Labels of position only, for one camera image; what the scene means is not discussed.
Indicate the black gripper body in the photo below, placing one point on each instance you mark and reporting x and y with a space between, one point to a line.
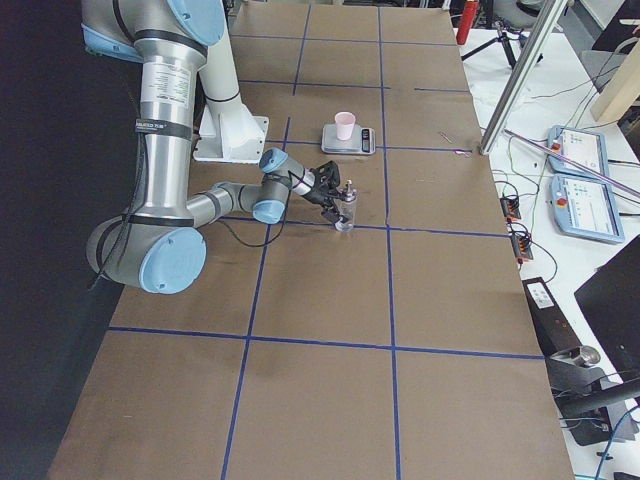
316 194

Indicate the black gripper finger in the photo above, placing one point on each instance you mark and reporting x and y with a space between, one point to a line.
332 214
345 195

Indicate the clear glass sauce bottle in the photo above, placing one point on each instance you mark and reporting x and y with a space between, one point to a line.
348 211

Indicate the pink plastic cup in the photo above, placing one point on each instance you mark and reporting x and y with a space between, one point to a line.
344 122

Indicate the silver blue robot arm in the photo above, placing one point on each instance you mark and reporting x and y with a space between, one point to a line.
156 244

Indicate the silver digital kitchen scale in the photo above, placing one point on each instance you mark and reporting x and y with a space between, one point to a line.
361 142

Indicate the upper orange black connector box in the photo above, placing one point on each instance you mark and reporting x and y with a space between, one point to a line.
511 208

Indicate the orange black connector box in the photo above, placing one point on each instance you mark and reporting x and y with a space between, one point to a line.
511 208
521 244

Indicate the thin metal rod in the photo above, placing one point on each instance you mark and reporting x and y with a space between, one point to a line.
573 163

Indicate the lower orange black connector box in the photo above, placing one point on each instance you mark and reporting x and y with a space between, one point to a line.
521 244

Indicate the red cylinder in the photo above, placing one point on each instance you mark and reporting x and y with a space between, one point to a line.
466 21

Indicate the black tripod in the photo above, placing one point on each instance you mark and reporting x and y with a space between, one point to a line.
505 37

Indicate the lower blue teach pendant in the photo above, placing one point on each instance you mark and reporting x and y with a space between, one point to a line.
584 208

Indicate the blue teach pendant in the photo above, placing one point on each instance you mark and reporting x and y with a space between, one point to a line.
584 208
583 147

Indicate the upper blue teach pendant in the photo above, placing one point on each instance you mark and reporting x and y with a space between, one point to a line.
583 147

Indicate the black box with label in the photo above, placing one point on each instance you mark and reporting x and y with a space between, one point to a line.
553 331

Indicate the black monitor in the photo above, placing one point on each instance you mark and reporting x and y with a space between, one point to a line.
609 301

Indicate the silver metal knob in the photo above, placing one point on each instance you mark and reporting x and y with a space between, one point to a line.
586 356

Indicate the wooden beam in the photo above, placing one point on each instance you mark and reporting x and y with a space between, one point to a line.
621 92

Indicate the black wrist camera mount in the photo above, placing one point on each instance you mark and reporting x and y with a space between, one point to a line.
327 176

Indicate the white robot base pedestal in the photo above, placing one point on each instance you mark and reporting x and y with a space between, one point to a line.
228 132

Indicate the aluminium frame post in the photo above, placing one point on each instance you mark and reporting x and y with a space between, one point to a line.
543 27

